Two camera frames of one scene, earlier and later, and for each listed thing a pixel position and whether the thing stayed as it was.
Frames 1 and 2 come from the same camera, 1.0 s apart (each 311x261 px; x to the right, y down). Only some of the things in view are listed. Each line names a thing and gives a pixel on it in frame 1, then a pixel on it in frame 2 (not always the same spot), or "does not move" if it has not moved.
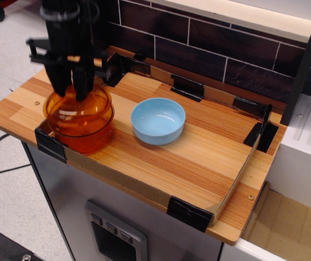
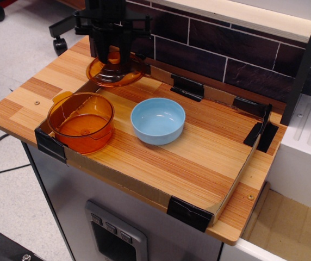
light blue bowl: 158,121 does not move
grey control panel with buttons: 112,239 does not move
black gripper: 70,37 → 110,25
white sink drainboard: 308,131 does not move
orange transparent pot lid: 69,113 → 112,74
